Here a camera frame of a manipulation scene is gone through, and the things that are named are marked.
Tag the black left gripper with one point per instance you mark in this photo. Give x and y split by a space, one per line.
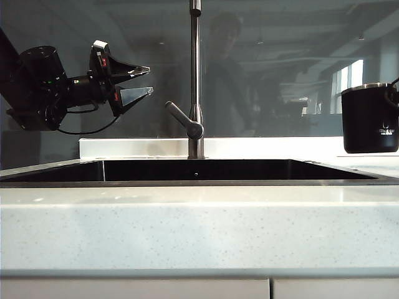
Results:
101 74

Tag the black steel-rimmed office mug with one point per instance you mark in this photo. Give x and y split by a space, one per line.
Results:
364 124

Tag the stainless steel faucet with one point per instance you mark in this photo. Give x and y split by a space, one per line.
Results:
196 62

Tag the black sink basin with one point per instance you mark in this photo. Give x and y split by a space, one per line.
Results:
218 171

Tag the white raised counter ledge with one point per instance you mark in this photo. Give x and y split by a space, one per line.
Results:
131 148

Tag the wide beige cabinet door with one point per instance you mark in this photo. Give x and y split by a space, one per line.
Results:
124 289

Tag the narrow beige cabinet door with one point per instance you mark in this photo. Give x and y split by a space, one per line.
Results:
336 289

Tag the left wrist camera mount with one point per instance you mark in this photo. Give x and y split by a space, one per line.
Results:
100 46

